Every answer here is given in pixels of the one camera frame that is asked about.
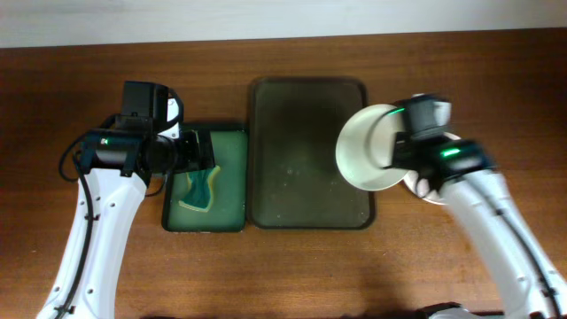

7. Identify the white plate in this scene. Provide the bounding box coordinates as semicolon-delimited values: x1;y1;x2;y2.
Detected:
335;104;408;191
402;131;464;206

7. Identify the green and yellow sponge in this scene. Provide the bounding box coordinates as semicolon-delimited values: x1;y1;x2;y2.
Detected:
178;166;221;213

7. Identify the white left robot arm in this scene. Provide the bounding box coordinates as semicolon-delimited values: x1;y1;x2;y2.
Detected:
38;128;214;318

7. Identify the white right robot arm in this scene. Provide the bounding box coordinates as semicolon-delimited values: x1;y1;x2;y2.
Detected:
390;132;566;318

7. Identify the black tray with soapy water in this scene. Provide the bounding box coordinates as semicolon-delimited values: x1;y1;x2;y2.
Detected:
161;122;248;232

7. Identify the brown serving tray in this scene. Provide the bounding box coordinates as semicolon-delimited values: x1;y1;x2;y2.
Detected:
246;76;377;230

